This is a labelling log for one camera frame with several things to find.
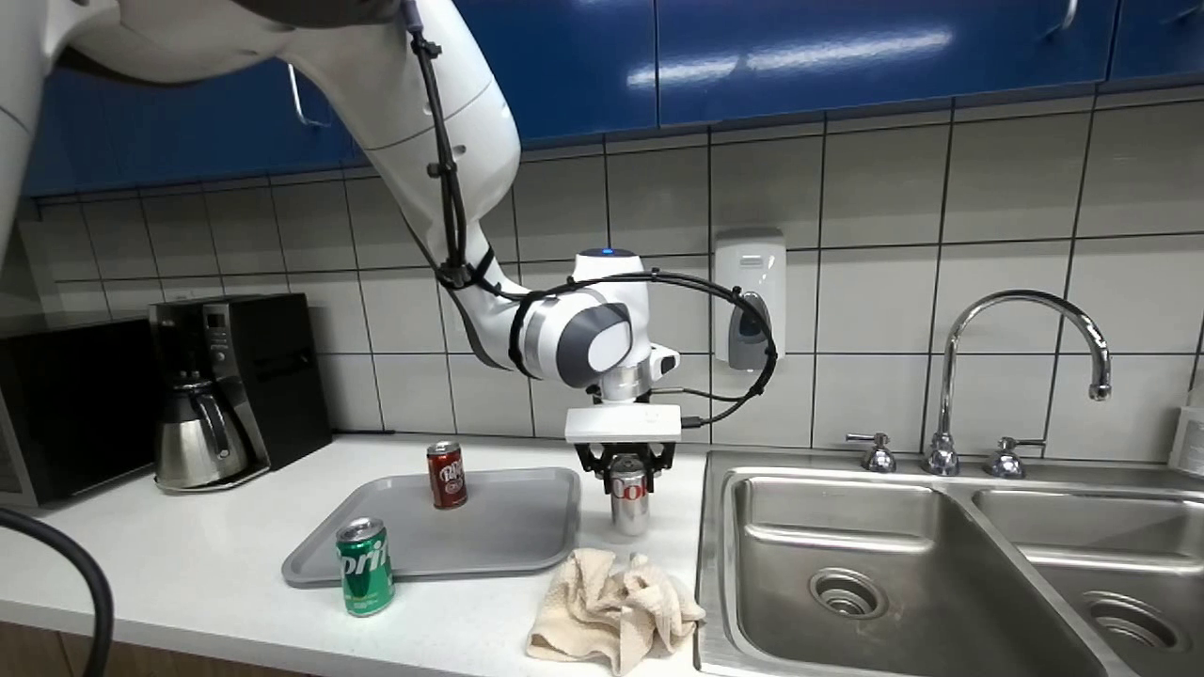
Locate thick black hose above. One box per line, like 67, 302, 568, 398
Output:
0, 502, 119, 677

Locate grey plastic tray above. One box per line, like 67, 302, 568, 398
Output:
277, 462, 585, 589

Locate green Sprite can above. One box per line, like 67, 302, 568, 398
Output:
334, 516, 398, 619

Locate wooden base cabinet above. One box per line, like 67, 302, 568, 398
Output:
0, 618, 265, 677

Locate beige crumpled cloth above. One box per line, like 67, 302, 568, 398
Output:
524, 544, 711, 677

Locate blue wall cabinet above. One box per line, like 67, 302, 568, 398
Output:
0, 0, 1204, 198

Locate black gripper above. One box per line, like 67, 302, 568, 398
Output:
573, 435, 681, 495

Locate black microwave oven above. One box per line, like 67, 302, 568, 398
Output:
0, 316, 164, 516

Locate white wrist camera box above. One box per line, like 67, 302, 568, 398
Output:
560, 403, 684, 450

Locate black steel coffee maker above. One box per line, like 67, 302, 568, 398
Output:
146, 291, 334, 495

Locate chrome gooseneck faucet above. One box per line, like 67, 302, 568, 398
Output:
921, 287, 1117, 477

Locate red soda can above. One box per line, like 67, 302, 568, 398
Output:
425, 435, 474, 511

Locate chrome faucet handle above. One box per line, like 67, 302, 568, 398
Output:
987, 432, 1048, 480
844, 427, 903, 477

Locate stainless steel double sink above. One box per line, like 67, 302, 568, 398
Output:
693, 449, 1204, 677

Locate white wall soap dispenser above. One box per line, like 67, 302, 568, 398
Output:
711, 232, 791, 377

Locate stainless steel coffee carafe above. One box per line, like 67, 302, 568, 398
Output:
153, 377, 254, 495

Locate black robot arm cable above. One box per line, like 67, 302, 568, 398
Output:
402, 16, 783, 432

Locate metal cabinet door handle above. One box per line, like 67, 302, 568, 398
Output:
1048, 0, 1086, 46

